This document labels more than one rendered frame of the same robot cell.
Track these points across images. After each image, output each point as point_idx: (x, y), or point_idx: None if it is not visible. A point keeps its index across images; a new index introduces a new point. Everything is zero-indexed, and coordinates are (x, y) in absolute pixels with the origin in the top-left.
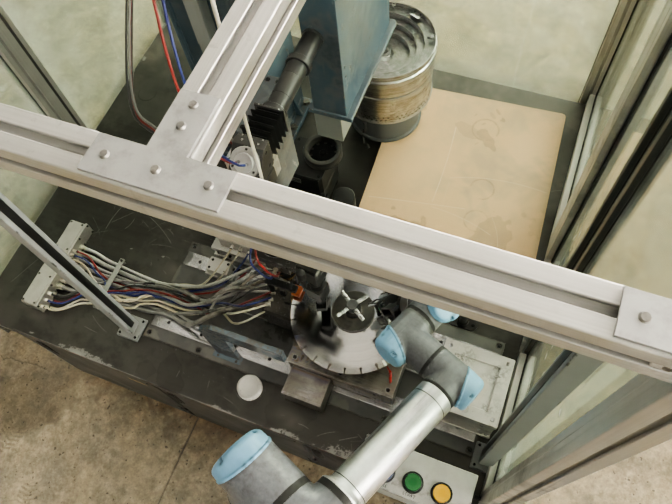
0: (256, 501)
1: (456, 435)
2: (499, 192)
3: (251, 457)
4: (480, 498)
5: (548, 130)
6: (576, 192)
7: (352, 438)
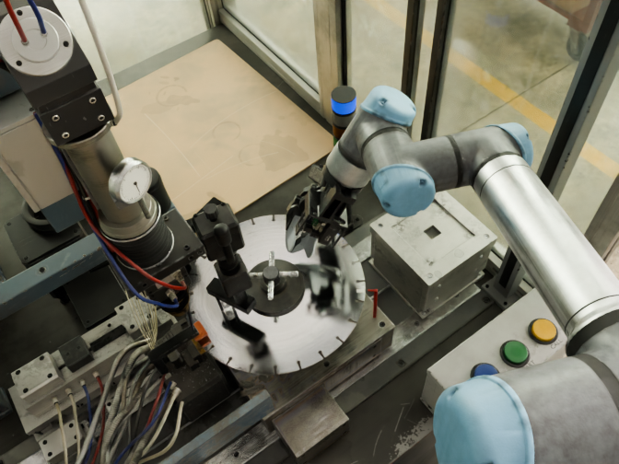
0: (600, 440)
1: (464, 301)
2: (242, 121)
3: (513, 404)
4: None
5: (219, 56)
6: (326, 10)
7: (402, 413)
